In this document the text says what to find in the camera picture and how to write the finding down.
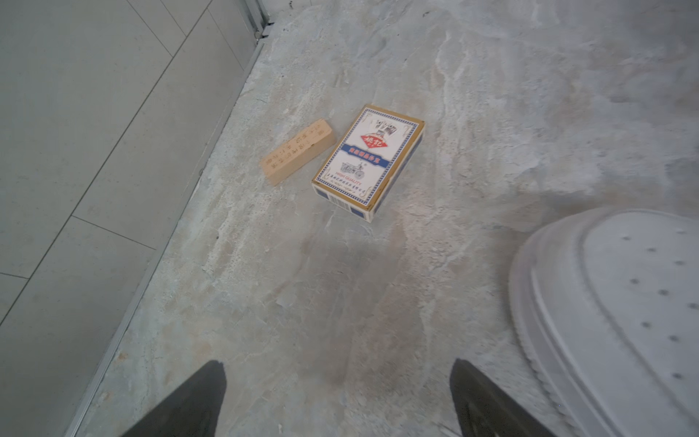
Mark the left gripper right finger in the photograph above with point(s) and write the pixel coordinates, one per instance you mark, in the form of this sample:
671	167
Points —
484	409

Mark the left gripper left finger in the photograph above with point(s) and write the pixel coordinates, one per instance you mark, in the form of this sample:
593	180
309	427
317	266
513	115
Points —
191	410

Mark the white sneaker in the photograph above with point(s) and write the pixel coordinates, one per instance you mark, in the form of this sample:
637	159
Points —
605	306

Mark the small printed card box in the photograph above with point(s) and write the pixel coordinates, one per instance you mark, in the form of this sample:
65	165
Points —
368	160

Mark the small wooden block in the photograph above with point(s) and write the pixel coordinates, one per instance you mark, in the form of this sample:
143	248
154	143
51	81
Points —
298	151

